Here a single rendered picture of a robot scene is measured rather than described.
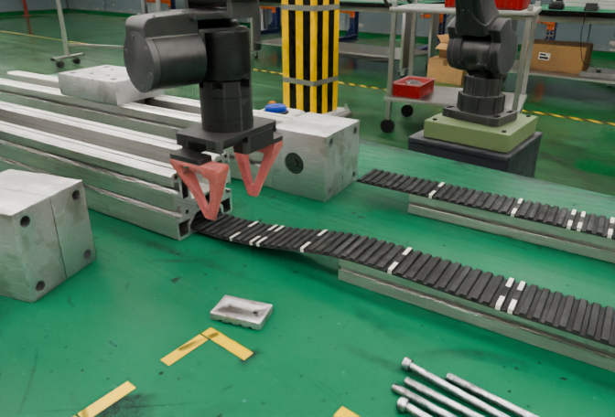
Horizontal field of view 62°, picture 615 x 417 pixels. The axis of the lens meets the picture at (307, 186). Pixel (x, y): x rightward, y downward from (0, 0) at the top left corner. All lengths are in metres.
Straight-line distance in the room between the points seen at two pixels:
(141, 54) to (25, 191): 0.18
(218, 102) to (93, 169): 0.23
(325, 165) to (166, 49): 0.29
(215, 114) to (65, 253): 0.21
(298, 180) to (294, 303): 0.26
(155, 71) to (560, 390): 0.43
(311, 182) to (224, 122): 0.21
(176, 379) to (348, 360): 0.14
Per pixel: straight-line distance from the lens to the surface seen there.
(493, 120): 1.00
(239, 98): 0.55
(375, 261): 0.51
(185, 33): 0.52
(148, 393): 0.44
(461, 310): 0.50
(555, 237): 0.66
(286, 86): 4.12
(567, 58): 5.39
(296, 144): 0.71
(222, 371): 0.44
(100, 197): 0.72
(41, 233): 0.56
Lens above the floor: 1.07
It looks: 23 degrees down
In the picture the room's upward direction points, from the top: straight up
